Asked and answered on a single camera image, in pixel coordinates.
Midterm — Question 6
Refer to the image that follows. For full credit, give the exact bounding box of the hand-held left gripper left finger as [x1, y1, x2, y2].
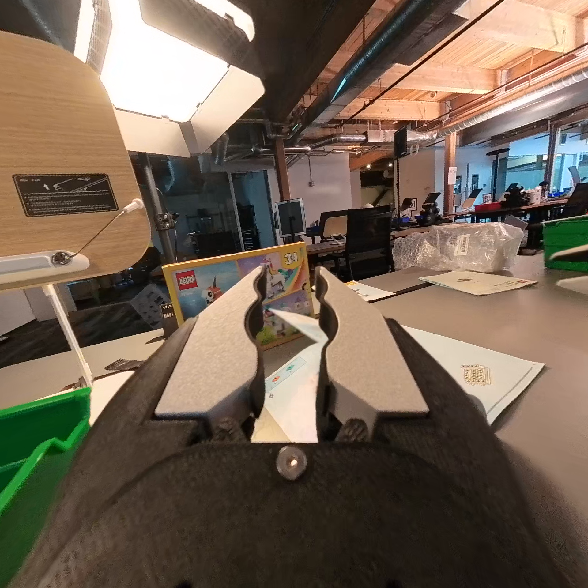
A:
[155, 266, 268, 422]

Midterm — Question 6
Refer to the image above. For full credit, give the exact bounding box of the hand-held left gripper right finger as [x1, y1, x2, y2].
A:
[315, 266, 430, 422]

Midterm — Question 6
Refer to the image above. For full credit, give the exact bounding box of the green plastic bin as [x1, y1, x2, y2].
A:
[542, 212, 588, 273]
[0, 387, 92, 588]

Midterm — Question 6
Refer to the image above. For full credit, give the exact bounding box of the lego instruction booklet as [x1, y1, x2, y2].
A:
[252, 310, 546, 444]

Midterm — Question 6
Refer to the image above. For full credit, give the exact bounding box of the lego set box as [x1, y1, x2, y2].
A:
[162, 241, 315, 352]

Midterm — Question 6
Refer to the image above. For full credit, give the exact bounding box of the black labelled box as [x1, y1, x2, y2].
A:
[160, 301, 180, 338]

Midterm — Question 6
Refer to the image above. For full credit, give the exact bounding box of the yellow-cornered instruction booklet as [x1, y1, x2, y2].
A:
[345, 280, 396, 302]

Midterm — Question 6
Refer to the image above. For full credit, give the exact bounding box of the grey patterned bag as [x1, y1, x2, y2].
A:
[129, 284, 168, 328]

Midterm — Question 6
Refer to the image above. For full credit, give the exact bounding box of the pale instruction booklet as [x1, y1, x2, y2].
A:
[419, 270, 538, 296]

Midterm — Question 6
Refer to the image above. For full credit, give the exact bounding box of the bubble wrap bag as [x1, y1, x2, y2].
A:
[393, 222, 525, 273]

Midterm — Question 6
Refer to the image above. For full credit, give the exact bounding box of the black office chair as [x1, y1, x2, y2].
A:
[337, 205, 396, 282]

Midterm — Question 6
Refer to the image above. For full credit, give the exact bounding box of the beige chair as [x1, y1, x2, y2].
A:
[317, 212, 350, 242]

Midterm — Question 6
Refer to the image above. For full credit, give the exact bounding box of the light stand pole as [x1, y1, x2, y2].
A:
[138, 154, 179, 267]

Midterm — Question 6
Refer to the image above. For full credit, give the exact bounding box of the tablet on stand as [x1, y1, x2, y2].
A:
[275, 198, 306, 244]

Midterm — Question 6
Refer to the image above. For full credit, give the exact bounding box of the wooden laptop table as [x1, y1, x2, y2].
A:
[0, 30, 152, 391]

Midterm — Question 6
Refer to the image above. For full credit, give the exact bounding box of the studio light panel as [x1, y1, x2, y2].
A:
[76, 0, 266, 157]

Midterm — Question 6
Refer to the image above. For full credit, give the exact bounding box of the silver ventilation duct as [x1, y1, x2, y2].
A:
[411, 69, 588, 143]

